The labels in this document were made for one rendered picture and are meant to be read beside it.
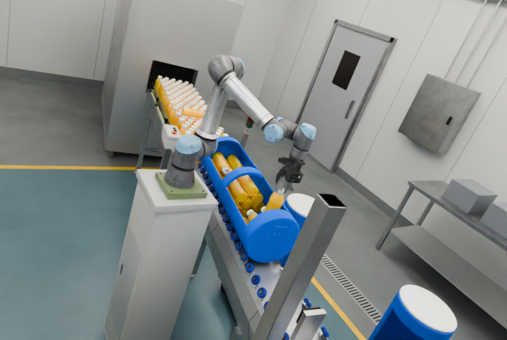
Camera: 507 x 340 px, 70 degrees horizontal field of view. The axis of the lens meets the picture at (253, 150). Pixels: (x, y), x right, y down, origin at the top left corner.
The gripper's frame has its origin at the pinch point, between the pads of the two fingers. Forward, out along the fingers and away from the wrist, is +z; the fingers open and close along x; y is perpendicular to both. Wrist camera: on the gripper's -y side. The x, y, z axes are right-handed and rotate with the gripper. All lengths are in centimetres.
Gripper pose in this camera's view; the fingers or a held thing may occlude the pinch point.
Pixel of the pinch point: (280, 189)
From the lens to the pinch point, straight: 176.1
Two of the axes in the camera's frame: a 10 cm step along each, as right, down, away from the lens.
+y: 3.6, 4.7, -8.0
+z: -3.2, 8.7, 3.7
